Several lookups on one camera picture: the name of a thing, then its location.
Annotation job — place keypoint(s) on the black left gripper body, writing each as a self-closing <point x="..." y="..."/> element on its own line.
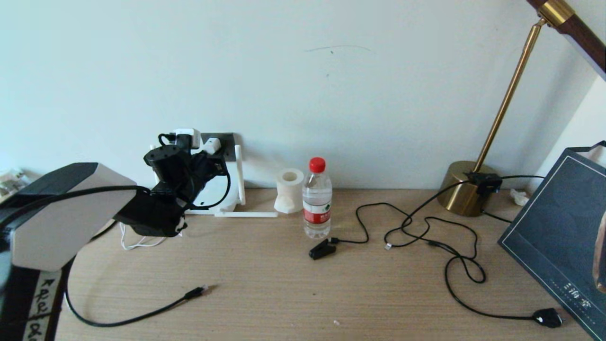
<point x="201" y="175"/>

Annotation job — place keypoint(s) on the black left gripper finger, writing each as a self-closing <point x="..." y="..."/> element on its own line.
<point x="203" y="152"/>
<point x="221" y="163"/>

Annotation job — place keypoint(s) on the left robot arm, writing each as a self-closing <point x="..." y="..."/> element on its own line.
<point x="57" y="222"/>

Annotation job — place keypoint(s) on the white router with antennas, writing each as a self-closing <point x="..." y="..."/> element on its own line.
<point x="240" y="180"/>

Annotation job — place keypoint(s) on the white toilet paper roll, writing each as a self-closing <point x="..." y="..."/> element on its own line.
<point x="289" y="194"/>

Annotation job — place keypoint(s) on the red-capped water bottle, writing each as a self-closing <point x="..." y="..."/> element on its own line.
<point x="317" y="208"/>

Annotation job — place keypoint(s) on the black clip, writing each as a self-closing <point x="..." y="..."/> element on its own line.
<point x="320" y="251"/>

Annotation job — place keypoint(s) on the brass desk lamp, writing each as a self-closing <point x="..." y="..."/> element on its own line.
<point x="461" y="189"/>

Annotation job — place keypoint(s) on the black box on lamp base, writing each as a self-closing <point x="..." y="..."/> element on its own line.
<point x="485" y="182"/>

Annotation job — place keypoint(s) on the crumpled white tissue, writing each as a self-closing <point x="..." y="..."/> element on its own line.
<point x="519" y="196"/>

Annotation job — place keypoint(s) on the dark blue paper bag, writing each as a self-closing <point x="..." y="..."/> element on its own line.
<point x="558" y="227"/>

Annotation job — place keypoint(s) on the grey wall socket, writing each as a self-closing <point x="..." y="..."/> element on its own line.
<point x="228" y="142"/>

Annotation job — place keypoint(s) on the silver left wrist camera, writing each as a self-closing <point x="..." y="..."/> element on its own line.
<point x="185" y="138"/>

